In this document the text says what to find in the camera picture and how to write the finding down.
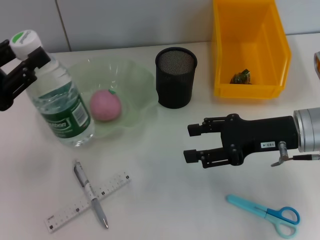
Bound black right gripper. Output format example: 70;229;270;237
183;113;300;169

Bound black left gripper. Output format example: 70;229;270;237
0;39;52;113

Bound white plastic ruler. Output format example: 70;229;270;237
44;170;131;234

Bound green plastic wrapper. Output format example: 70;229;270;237
229;68;253;85

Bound pink peach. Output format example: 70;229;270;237
89;89;123;122

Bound clear water bottle green label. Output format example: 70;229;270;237
9;29;96;148

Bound grey ballpoint pen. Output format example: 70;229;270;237
72;158;110;230

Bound blue scissors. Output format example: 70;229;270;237
226;194;301;238

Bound green glass fruit plate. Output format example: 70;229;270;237
67;57;160;139

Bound yellow plastic bin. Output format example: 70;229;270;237
211;0;292;100

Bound black mesh pen holder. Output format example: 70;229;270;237
154;47;198;110

